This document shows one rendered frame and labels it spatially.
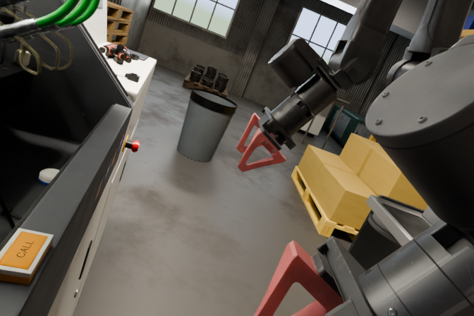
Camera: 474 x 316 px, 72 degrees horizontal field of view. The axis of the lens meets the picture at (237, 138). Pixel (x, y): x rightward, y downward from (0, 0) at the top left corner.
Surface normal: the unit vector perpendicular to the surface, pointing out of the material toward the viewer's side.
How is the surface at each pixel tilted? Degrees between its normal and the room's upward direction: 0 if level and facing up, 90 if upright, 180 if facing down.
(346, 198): 90
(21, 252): 0
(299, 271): 87
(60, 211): 0
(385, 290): 64
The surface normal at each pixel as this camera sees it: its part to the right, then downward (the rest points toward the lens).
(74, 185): 0.37, -0.89
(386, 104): -0.67, -0.71
